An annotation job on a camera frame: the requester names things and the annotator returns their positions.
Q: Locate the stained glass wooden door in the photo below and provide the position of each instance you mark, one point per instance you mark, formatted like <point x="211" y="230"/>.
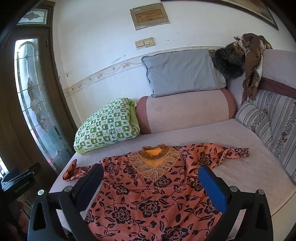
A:
<point x="13" y="115"/>

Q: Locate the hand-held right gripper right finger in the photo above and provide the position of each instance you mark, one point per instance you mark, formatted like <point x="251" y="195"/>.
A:
<point x="211" y="185"/>

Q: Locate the pink bolster cushion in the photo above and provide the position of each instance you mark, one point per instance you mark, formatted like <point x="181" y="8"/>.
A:
<point x="182" y="111"/>

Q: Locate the small striped floral pillow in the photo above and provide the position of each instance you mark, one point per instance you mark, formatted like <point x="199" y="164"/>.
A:
<point x="254" y="120"/>

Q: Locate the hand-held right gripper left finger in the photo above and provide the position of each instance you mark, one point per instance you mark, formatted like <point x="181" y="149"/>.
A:
<point x="92" y="178"/>

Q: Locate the orange black floral shirt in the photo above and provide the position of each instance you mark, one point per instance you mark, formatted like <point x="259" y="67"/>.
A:
<point x="143" y="199"/>

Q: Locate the framed wall panel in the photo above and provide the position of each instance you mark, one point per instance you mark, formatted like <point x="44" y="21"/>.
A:
<point x="149" y="16"/>

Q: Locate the large striped floral pillow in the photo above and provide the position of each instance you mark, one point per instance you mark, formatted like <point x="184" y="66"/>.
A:
<point x="284" y="125"/>

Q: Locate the brown patterned cloth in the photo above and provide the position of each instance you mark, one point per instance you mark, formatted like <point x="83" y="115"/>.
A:
<point x="252" y="60"/>

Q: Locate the person's left hand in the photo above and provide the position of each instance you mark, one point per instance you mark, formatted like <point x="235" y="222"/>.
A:
<point x="22" y="212"/>

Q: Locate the grey blue pillow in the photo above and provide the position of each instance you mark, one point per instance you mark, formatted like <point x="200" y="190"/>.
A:
<point x="182" y="71"/>

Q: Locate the green checked pillow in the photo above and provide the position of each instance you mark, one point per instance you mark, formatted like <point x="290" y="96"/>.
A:
<point x="106" y="125"/>

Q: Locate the stained glass transom window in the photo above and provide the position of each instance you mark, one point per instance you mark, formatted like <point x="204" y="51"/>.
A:
<point x="33" y="16"/>

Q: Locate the beige wall switch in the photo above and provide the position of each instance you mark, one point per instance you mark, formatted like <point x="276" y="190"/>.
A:
<point x="145" y="43"/>

